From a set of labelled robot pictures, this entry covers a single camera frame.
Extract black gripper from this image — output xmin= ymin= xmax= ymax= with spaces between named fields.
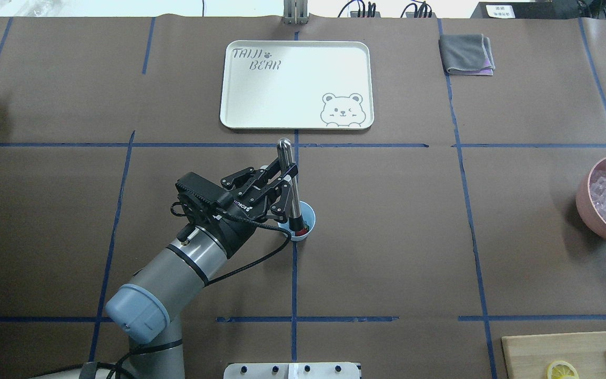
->
xmin=214 ymin=162 xmax=298 ymax=232

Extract steel muddler with black tip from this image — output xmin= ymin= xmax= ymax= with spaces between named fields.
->
xmin=276 ymin=138 xmax=310 ymax=242

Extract red strawberry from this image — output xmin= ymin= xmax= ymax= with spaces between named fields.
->
xmin=295 ymin=225 xmax=309 ymax=237

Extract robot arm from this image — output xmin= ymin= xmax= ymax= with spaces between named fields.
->
xmin=38 ymin=160 xmax=298 ymax=378

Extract light blue plastic cup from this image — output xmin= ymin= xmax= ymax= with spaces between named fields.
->
xmin=277 ymin=201 xmax=317 ymax=242

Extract white bear tray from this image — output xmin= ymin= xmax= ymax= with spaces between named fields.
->
xmin=219 ymin=40 xmax=375 ymax=131

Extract grey folded cloth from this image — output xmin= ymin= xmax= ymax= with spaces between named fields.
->
xmin=439 ymin=34 xmax=496 ymax=76

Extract wooden cutting board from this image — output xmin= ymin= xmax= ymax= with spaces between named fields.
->
xmin=502 ymin=332 xmax=606 ymax=378

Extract lemon slices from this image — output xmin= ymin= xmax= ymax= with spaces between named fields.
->
xmin=546 ymin=360 xmax=580 ymax=379

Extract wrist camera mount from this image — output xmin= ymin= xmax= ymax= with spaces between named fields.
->
xmin=175 ymin=172 xmax=234 ymax=225

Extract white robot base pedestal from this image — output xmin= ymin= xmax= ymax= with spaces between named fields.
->
xmin=223 ymin=362 xmax=362 ymax=378

